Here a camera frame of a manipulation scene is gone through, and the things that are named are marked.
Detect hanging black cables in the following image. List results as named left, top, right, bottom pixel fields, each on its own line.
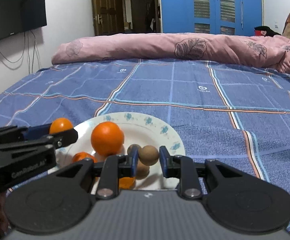
left=0, top=29, right=42, bottom=73

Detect blue wardrobe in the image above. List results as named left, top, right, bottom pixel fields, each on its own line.
left=158, top=0, right=264, bottom=37

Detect small orange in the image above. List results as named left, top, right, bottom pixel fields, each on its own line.
left=72, top=152, right=98, bottom=164
left=49, top=118, right=74, bottom=134
left=119, top=176, right=136, bottom=190

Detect red and black cloth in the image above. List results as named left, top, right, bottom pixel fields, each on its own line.
left=254, top=26, right=282, bottom=37

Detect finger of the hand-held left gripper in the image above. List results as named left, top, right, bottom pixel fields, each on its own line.
left=44, top=128, right=79, bottom=148
left=16, top=123, right=53, bottom=141

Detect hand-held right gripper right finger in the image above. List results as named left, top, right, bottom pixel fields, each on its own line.
left=159, top=145, right=237, bottom=200

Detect pink rolled quilt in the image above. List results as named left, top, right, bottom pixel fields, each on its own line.
left=51, top=32, right=290, bottom=75

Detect black wall television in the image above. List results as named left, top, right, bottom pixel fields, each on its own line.
left=0, top=0, right=47, bottom=47

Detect brown wooden door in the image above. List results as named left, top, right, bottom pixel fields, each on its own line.
left=91, top=0, right=126, bottom=37

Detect white floral plate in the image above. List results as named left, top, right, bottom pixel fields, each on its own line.
left=55, top=112, right=186, bottom=195

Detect brown longan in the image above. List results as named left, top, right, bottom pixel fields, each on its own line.
left=138, top=145, right=160, bottom=166
left=127, top=144, right=142, bottom=156
left=135, top=160, right=150, bottom=180

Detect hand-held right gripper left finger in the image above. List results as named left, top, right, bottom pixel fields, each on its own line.
left=57, top=146, right=139, bottom=201

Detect blue checked bedsheet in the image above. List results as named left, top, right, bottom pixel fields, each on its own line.
left=0, top=58, right=290, bottom=237

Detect large orange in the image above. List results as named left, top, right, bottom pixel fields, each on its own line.
left=91, top=121, right=125, bottom=156

